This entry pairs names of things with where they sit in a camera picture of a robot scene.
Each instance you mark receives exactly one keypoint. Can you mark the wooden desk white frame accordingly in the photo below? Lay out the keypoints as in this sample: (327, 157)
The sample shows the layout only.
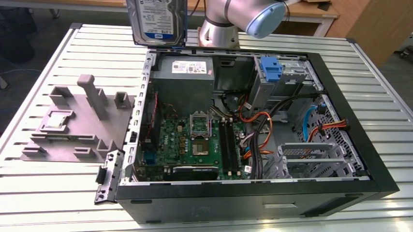
(81, 3)
(307, 10)

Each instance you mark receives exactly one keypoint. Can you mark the wooden cabinet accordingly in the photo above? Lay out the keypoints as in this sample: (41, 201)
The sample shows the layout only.
(381, 29)

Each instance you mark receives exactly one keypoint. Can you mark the blue plastic bay latch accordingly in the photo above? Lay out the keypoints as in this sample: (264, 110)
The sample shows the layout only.
(270, 70)

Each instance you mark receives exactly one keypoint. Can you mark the grey expansion card retainer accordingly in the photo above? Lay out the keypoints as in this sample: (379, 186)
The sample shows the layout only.
(111, 174)

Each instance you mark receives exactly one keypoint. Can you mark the green motherboard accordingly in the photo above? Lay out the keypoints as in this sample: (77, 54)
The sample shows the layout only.
(174, 145)

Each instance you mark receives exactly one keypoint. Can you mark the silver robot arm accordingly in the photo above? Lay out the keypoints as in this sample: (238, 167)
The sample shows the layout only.
(220, 33)

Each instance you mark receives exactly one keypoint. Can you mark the green RAM stick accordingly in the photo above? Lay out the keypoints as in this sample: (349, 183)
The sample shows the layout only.
(73, 138)

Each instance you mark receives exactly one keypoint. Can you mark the hard disk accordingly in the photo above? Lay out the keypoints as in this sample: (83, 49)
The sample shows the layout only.
(158, 21)

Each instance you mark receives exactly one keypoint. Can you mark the black PC case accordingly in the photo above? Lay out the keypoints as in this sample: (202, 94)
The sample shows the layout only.
(226, 205)

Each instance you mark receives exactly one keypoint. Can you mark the grey power supply unit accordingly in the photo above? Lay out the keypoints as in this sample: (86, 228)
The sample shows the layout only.
(184, 89)

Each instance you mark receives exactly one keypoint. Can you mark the silver CPU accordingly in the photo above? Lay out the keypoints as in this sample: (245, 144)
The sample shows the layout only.
(58, 120)

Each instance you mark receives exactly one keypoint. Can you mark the grey parts rack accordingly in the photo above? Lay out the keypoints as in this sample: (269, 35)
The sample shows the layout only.
(87, 125)

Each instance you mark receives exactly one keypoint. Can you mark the grey metal drive cage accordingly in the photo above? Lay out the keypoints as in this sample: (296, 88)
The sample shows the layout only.
(268, 94)

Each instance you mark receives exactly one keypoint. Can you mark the CPU socket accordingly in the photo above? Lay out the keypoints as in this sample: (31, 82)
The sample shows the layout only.
(202, 148)

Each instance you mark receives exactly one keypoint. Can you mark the black RAM slot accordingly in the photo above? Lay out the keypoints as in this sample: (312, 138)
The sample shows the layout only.
(233, 147)
(225, 147)

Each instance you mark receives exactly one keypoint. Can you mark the grey metal disk bay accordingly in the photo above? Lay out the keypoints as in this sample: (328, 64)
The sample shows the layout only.
(307, 145)

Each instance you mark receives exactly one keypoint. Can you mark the black chair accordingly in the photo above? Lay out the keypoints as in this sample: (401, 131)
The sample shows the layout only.
(17, 36)

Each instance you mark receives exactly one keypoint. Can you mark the office chair wheel base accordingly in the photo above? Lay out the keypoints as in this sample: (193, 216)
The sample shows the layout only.
(407, 52)

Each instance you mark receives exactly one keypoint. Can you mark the black graphics card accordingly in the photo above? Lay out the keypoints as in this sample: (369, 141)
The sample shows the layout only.
(193, 170)

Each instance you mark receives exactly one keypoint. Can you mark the locking lever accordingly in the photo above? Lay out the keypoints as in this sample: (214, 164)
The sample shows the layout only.
(212, 128)

